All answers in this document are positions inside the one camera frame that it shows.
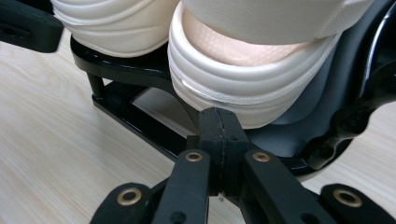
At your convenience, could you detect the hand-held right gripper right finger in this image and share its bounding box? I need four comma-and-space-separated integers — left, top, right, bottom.
221, 108, 252, 199

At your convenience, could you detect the cream clog shoe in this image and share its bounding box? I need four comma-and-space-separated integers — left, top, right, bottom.
49, 0, 181, 59
167, 0, 375, 131

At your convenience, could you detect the red and black shoe rack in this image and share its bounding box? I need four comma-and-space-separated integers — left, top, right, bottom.
69, 0, 396, 185

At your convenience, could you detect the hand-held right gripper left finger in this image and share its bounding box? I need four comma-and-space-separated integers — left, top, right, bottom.
186, 106, 224, 198

